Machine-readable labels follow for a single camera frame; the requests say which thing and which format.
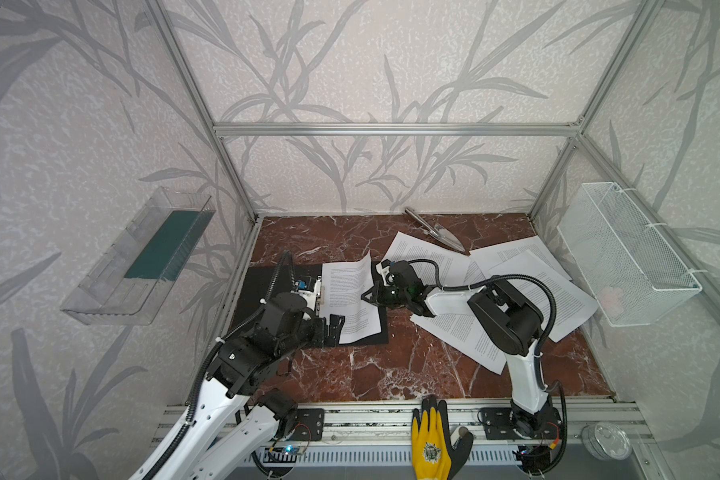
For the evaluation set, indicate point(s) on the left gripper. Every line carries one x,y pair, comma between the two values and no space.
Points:
322,330

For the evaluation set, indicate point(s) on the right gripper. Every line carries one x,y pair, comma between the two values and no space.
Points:
381,292

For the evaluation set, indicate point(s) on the printed paper sheet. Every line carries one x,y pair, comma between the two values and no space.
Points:
465,334
492,256
343,283
455,269

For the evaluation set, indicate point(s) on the black file folder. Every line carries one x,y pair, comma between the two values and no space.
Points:
258,288

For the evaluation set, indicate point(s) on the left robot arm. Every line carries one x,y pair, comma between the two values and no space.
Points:
219,429

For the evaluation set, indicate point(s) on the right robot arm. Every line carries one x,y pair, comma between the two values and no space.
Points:
516,311

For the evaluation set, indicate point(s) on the silver metal trowel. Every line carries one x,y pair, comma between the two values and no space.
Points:
437,232

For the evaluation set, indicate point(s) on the green circuit board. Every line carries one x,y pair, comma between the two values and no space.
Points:
285,454

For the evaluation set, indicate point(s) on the yellow black work glove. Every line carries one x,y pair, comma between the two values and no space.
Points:
437,452

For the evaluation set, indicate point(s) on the blank-side paper sheet right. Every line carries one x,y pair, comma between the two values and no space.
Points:
574,305

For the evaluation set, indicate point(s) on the pink object in basket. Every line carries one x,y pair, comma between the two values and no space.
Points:
611,301

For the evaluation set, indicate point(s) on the clear round plastic lid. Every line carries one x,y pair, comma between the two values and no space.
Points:
606,441

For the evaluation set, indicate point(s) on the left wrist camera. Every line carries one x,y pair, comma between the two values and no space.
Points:
310,288

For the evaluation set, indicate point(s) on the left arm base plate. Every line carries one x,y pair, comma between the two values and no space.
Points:
302,424

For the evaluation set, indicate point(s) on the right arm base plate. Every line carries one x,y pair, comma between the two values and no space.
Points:
512,424

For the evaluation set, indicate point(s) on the clear plastic wall tray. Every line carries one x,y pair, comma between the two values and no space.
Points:
131,281

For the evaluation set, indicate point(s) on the white wire mesh basket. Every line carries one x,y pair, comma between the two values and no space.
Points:
615,244

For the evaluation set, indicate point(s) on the aluminium frame post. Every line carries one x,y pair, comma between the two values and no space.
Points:
160,16

